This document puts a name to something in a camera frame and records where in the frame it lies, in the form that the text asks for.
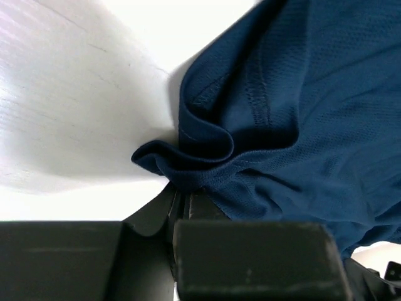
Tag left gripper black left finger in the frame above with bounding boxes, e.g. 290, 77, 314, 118
1, 185, 175, 300

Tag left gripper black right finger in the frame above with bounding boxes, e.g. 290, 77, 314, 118
172, 193, 353, 300

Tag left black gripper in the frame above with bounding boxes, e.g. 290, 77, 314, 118
344, 258, 400, 301

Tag navy blue shorts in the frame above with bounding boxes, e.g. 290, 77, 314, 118
132, 1, 400, 258

